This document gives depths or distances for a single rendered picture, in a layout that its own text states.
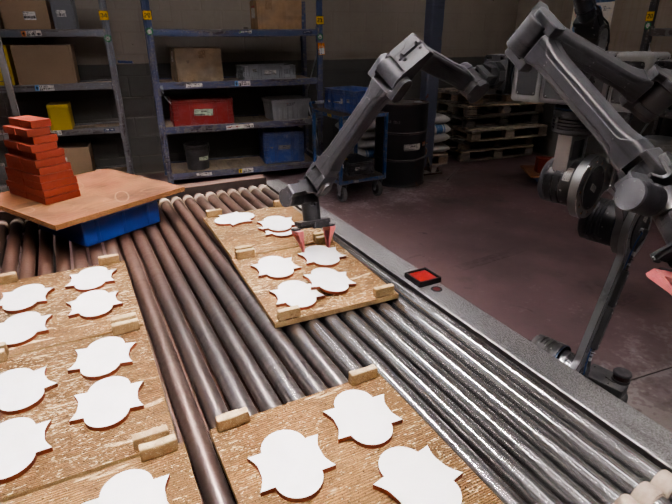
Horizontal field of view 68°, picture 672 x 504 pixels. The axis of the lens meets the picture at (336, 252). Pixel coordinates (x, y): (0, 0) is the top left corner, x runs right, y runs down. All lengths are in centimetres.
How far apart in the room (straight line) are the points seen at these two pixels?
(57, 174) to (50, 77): 401
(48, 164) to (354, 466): 146
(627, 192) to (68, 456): 104
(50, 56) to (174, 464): 528
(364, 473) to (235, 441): 23
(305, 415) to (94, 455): 36
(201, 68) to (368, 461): 523
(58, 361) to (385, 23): 632
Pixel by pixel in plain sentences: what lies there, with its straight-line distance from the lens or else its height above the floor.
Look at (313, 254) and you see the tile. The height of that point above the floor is 95.
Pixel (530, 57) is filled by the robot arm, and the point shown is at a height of 153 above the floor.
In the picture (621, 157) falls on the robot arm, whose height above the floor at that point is 136.
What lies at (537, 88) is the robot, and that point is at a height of 142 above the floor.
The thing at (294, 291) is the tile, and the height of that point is 95.
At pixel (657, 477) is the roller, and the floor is 92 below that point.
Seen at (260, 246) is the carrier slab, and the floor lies 94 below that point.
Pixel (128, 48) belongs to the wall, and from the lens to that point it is 634.
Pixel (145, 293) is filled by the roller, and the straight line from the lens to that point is 147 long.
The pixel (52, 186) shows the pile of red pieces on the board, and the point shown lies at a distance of 196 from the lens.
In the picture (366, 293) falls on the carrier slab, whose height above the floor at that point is 94.
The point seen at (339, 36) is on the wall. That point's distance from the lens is 680.
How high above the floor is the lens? 158
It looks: 24 degrees down
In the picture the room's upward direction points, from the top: straight up
